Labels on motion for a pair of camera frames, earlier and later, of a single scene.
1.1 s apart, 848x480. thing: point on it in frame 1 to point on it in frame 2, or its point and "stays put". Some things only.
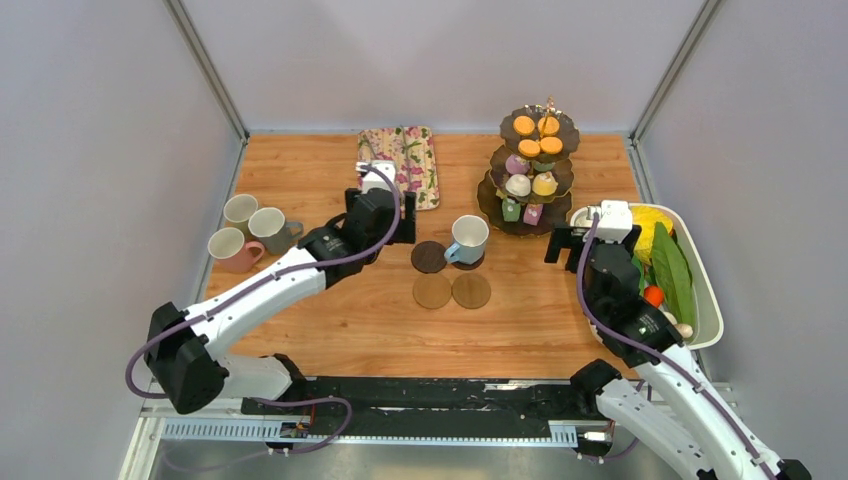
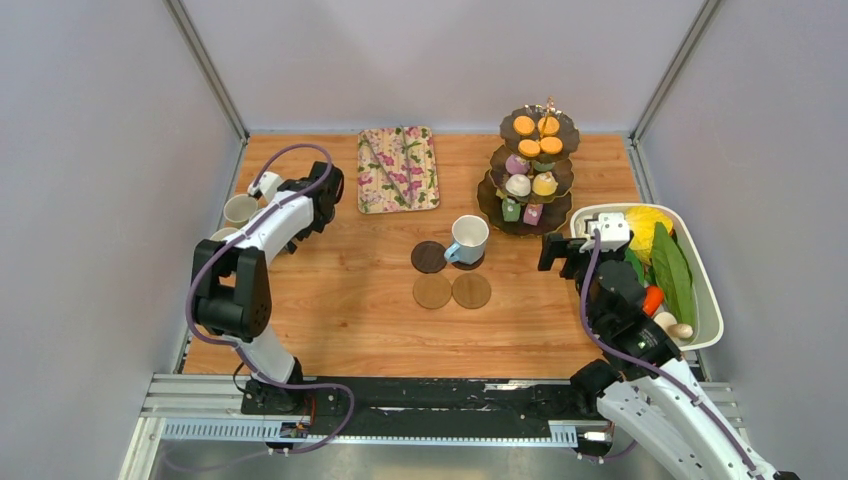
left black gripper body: x=350 y=196 to x=327 y=220
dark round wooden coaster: x=428 y=256 stays put
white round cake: x=518 y=185 stays put
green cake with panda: x=510 y=210 stays put
